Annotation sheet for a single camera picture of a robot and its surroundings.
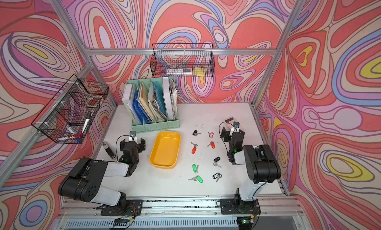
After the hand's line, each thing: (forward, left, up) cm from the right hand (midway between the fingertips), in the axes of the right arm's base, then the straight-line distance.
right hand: (231, 131), depth 96 cm
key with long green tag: (-21, +25, -6) cm, 33 cm away
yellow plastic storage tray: (-10, +43, -3) cm, 45 cm away
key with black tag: (+3, +24, -5) cm, 24 cm away
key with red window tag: (-10, +25, -5) cm, 27 cm away
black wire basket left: (-5, +88, +25) cm, 92 cm away
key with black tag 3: (-26, +13, -7) cm, 30 cm away
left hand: (-4, +62, +2) cm, 63 cm away
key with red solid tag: (-6, +13, -6) cm, 15 cm away
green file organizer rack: (+12, +50, +16) cm, 54 cm away
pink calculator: (+14, -2, -5) cm, 15 cm away
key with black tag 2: (-16, +12, -7) cm, 22 cm away
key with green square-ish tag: (-27, +24, -7) cm, 36 cm away
